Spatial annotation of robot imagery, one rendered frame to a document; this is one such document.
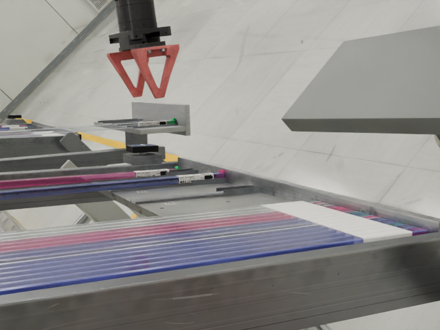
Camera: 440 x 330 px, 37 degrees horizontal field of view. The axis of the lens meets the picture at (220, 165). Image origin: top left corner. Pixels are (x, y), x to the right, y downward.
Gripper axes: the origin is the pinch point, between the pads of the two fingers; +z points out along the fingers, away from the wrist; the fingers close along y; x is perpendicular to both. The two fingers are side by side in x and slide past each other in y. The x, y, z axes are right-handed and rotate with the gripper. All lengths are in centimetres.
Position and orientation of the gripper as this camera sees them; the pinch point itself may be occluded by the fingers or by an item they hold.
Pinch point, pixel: (147, 91)
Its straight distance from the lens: 100.2
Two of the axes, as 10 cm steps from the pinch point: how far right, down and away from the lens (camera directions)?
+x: 8.9, -1.9, 4.2
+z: 1.2, 9.8, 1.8
